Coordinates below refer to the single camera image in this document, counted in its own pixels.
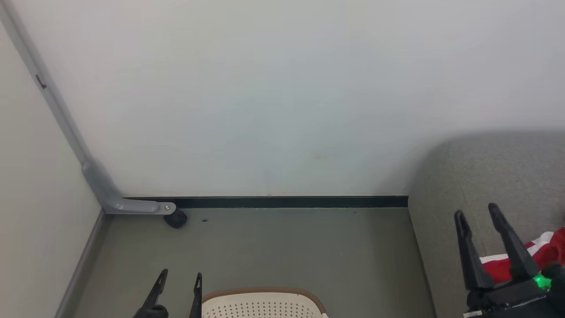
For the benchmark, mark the cream perforated laundry basket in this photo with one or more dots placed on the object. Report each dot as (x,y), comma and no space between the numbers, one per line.
(265,304)

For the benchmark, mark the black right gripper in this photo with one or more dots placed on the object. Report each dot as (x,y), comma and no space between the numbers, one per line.
(507,300)

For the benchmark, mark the black caster wheel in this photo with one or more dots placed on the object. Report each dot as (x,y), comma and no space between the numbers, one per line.
(176,219)

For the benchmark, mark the black baseboard strip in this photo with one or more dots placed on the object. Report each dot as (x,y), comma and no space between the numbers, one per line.
(287,202)

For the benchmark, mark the grey wall skirting strip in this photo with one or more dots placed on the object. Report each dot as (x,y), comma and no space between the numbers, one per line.
(77,274)

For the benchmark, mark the red and white garment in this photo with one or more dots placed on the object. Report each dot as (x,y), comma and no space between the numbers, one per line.
(499,267)

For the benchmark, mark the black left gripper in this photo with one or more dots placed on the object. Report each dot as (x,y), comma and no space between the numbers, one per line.
(152,312)

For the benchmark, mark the grey fabric sofa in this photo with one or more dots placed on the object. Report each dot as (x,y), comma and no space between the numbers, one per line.
(485,176)

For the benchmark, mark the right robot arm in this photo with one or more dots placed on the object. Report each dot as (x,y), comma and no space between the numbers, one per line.
(559,282)

